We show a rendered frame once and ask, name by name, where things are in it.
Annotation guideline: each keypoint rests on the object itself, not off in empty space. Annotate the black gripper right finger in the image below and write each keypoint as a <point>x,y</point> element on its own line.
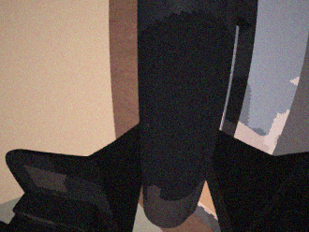
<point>246,182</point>

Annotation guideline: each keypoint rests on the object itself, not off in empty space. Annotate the cream square tile with dark square mark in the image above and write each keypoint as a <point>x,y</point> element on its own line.
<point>206,200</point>

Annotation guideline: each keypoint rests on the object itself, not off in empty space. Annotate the grey flat mat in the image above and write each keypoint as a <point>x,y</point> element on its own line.
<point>293,139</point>

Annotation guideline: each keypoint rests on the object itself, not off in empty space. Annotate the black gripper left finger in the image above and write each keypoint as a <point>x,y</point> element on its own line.
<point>110,177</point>

